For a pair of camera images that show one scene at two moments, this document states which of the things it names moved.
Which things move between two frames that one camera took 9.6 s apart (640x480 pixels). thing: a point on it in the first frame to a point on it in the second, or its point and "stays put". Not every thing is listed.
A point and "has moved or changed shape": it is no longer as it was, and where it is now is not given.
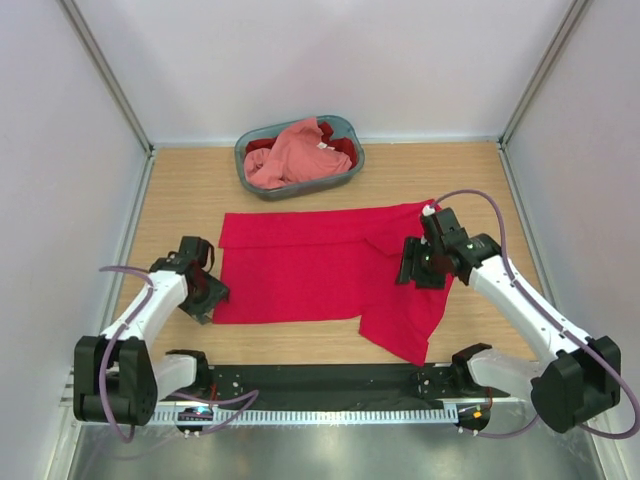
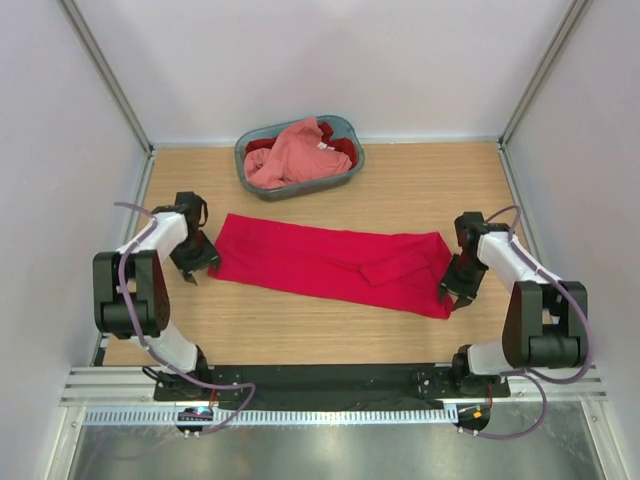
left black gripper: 217,292 to 209,257
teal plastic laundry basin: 306,187 stays put
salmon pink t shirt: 297,156 stays put
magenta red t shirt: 332,263 has moved or changed shape
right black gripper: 413,247 to 449,283
